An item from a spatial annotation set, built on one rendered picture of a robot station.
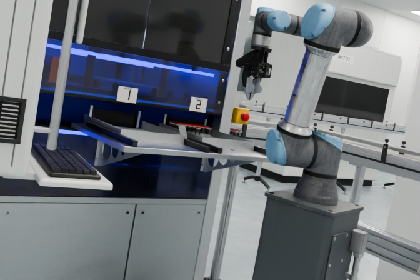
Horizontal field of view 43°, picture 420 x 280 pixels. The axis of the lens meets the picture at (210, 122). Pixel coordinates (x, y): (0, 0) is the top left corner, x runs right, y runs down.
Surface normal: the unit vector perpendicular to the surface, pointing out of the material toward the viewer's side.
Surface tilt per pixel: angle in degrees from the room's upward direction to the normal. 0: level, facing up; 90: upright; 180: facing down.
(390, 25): 90
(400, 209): 90
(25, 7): 90
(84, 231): 90
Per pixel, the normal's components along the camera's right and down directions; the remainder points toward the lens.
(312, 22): -0.89, -0.25
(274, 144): -0.95, -0.01
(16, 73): 0.44, 0.15
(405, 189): -0.81, -0.10
